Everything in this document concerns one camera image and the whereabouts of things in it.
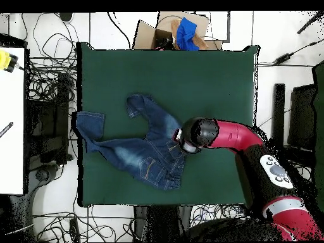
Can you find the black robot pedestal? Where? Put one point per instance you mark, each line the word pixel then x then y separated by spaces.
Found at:
pixel 162 222

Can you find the dark green table cloth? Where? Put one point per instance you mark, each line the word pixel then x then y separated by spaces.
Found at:
pixel 164 71

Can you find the black marker pen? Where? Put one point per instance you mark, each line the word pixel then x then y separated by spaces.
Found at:
pixel 6 129

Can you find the black power strip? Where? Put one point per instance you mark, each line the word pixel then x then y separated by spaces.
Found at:
pixel 74 230

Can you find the green cloth on side table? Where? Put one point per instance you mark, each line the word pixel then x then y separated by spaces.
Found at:
pixel 320 126

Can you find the tan brown cloth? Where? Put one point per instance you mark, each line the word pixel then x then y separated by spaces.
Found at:
pixel 201 42

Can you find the dark grey round object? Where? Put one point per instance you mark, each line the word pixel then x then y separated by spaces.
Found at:
pixel 66 16

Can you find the white board with dark frame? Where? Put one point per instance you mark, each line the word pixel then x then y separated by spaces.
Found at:
pixel 219 25

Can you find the yellow and black tool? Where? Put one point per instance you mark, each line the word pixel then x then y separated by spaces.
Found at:
pixel 5 60

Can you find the black rod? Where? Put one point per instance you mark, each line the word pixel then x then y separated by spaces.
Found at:
pixel 308 24

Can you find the white side table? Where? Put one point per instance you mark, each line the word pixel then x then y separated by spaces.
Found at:
pixel 11 157

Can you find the brown cardboard box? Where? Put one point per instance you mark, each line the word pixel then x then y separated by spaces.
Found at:
pixel 145 35

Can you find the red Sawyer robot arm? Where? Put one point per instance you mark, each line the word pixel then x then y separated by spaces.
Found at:
pixel 240 136

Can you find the bright blue cloth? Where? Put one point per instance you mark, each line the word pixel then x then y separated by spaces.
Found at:
pixel 186 33

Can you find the black chair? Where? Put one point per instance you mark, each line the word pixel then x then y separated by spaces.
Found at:
pixel 48 126

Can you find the blue denim jeans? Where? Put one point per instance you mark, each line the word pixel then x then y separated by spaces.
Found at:
pixel 152 157

